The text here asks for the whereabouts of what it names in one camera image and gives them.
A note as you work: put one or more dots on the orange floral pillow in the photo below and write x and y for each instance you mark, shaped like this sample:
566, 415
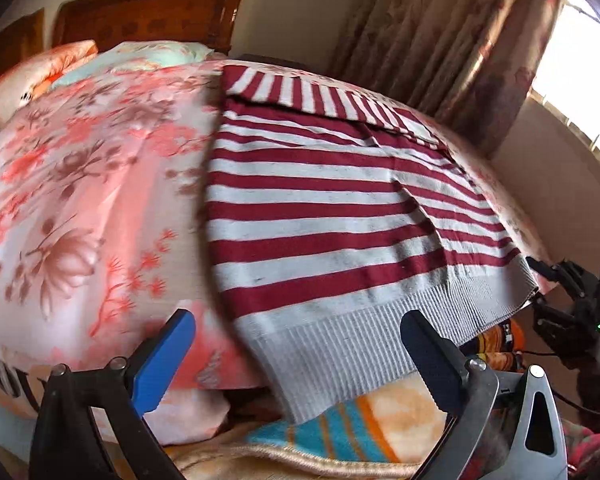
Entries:
35, 75

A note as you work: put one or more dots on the carved wooden headboard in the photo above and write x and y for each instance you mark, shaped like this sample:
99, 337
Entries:
150, 15

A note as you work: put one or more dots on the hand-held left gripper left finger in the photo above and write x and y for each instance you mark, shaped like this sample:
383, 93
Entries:
162, 360

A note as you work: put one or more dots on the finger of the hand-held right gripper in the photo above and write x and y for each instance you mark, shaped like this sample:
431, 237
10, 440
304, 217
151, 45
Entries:
562, 327
562, 277

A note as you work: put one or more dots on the floral curtain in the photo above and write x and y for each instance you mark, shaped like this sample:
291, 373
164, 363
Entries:
445, 35

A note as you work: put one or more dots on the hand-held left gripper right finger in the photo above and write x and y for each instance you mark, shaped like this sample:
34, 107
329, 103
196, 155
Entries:
430, 355

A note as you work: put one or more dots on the orange striped blanket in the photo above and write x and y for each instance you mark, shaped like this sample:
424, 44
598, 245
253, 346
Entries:
360, 435

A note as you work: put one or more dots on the window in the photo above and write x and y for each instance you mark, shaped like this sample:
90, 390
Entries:
580, 75

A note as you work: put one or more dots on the striped knit sweater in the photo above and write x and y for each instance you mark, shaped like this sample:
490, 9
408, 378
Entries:
330, 240

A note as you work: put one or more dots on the plain wooden headboard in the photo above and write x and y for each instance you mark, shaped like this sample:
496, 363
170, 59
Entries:
12, 40

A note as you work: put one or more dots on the pink floral quilt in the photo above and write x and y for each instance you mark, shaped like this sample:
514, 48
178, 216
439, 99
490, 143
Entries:
105, 185

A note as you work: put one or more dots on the light blue floral pillow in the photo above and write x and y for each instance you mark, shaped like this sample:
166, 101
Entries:
145, 55

